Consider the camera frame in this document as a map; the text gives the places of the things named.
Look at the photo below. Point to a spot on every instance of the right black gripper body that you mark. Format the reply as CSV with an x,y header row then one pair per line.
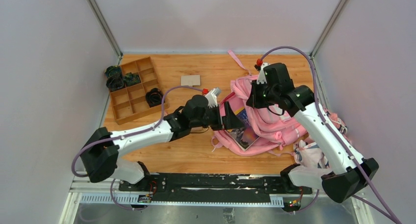
x,y
263,95

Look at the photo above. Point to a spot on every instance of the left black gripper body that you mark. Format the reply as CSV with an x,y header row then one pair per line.
x,y
222,115

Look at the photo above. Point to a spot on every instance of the blue Jane Eyre book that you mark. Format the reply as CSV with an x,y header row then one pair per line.
x,y
245,137

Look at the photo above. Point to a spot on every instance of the pink student backpack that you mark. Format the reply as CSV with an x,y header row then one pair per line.
x,y
270,131

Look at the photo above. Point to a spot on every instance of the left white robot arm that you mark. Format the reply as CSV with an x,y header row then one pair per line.
x,y
103,152

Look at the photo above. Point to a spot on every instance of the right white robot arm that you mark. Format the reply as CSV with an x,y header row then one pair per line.
x,y
348,170

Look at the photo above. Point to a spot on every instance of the beige wallet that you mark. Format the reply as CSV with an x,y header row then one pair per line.
x,y
191,80

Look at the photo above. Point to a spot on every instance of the wooden divided organizer tray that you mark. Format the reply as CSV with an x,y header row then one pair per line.
x,y
130,103

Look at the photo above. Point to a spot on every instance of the pink patterned cloth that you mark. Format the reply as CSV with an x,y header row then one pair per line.
x,y
308,153

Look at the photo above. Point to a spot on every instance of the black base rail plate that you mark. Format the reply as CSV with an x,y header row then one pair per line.
x,y
213,188

